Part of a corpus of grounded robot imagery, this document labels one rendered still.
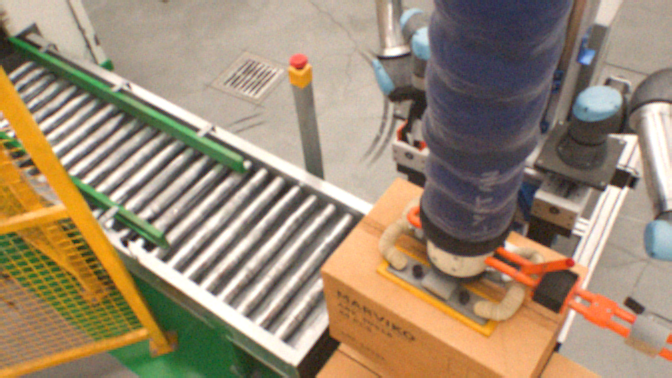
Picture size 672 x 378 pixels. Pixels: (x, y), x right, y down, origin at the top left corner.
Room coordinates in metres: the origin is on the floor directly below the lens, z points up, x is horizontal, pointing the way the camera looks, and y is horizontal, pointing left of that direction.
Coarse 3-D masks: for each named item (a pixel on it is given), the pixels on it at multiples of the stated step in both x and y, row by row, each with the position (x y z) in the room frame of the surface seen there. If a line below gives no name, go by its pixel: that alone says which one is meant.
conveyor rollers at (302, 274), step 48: (48, 96) 2.48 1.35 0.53; (0, 144) 2.17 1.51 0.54; (144, 192) 1.77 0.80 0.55; (192, 192) 1.73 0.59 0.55; (240, 192) 1.70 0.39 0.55; (288, 192) 1.67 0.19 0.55; (144, 240) 1.51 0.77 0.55; (192, 240) 1.48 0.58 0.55; (336, 240) 1.41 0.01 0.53; (240, 288) 1.25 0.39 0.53; (288, 288) 1.21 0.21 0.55
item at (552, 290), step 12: (540, 276) 0.75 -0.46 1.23; (552, 276) 0.75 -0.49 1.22; (564, 276) 0.75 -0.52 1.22; (576, 276) 0.74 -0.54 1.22; (540, 288) 0.73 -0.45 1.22; (552, 288) 0.72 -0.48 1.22; (564, 288) 0.72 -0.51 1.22; (540, 300) 0.71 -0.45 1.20; (552, 300) 0.69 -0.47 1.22; (564, 300) 0.68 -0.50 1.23
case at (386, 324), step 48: (384, 192) 1.19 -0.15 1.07; (528, 240) 0.96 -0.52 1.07; (336, 288) 0.91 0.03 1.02; (384, 288) 0.86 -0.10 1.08; (480, 288) 0.83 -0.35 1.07; (528, 288) 0.81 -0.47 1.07; (336, 336) 0.92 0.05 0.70; (384, 336) 0.80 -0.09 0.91; (432, 336) 0.71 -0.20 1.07; (480, 336) 0.69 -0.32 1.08; (528, 336) 0.68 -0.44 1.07
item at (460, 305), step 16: (416, 256) 0.94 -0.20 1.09; (384, 272) 0.90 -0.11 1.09; (400, 272) 0.89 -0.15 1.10; (416, 272) 0.87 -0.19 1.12; (416, 288) 0.84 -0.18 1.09; (464, 288) 0.82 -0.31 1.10; (432, 304) 0.79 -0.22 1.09; (448, 304) 0.78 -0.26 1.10; (464, 304) 0.77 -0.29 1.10; (464, 320) 0.73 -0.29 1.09; (480, 320) 0.72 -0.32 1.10; (496, 320) 0.72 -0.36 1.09
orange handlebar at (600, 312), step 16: (416, 208) 1.01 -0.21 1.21; (416, 224) 0.96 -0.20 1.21; (512, 256) 0.83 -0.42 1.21; (512, 272) 0.78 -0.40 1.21; (576, 288) 0.72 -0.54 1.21; (576, 304) 0.68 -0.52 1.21; (592, 304) 0.67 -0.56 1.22; (608, 304) 0.67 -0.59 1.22; (592, 320) 0.64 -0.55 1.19; (608, 320) 0.63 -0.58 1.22; (624, 336) 0.59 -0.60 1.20
